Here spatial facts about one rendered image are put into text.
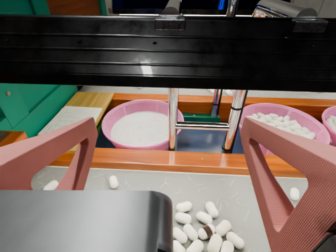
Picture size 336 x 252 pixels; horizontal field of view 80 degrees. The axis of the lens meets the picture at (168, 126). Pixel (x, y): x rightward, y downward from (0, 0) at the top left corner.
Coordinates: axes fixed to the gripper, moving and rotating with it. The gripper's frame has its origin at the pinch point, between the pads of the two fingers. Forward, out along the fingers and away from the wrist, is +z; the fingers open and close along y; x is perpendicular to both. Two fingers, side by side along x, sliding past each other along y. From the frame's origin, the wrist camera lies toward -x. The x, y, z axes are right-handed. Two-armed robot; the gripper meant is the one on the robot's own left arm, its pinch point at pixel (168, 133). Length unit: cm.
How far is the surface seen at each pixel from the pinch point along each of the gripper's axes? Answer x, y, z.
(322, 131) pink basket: 31, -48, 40
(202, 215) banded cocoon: 31.2, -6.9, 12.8
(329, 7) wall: 20, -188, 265
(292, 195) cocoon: 31.6, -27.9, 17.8
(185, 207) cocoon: 31.3, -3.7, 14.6
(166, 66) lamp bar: 0.4, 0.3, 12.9
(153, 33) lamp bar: -2.7, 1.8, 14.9
